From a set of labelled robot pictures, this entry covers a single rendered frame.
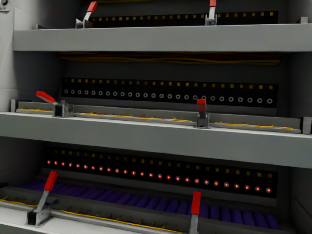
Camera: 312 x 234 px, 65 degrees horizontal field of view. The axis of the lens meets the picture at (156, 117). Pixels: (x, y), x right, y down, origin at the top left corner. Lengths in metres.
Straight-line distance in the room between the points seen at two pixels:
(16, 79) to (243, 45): 0.49
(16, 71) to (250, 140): 0.52
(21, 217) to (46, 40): 0.35
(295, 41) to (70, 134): 0.42
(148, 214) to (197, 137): 0.17
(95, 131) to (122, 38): 0.19
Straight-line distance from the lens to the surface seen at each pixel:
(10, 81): 0.64
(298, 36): 0.49
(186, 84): 0.60
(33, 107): 0.59
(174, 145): 0.41
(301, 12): 0.64
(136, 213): 0.47
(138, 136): 0.42
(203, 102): 0.35
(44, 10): 0.75
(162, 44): 0.48
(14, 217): 0.54
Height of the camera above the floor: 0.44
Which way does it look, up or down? 15 degrees up
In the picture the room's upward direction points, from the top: 8 degrees clockwise
